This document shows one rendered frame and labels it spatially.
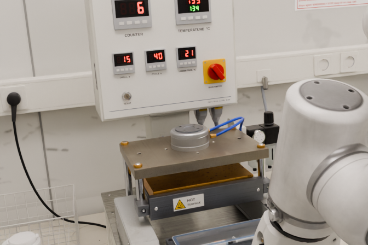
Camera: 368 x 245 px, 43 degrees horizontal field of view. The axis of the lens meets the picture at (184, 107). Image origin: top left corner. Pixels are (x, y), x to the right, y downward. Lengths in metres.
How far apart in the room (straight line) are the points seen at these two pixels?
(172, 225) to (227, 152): 0.23
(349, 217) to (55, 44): 1.15
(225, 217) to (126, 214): 0.24
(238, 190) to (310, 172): 0.47
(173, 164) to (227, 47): 0.35
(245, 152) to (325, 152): 0.47
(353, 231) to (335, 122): 0.10
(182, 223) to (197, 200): 0.16
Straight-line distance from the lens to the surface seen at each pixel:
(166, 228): 1.02
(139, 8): 1.02
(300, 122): 0.45
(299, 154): 0.46
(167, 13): 1.04
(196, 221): 1.04
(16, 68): 1.45
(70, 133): 1.49
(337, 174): 0.44
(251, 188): 0.93
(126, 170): 1.02
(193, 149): 0.92
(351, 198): 0.42
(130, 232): 0.87
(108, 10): 1.02
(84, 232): 1.46
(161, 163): 0.87
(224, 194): 0.91
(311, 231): 0.52
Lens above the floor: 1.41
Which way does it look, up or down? 13 degrees down
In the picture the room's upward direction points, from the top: 4 degrees counter-clockwise
